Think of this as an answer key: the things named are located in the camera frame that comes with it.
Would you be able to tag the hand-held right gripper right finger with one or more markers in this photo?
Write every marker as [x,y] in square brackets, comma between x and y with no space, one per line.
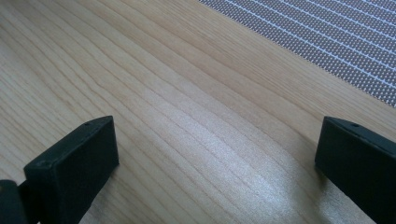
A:
[361,168]

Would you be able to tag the grey striped placemat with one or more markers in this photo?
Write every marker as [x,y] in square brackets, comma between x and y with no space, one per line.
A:
[327,34]

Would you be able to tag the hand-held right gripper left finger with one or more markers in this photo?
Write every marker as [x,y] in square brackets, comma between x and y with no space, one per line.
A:
[71,174]

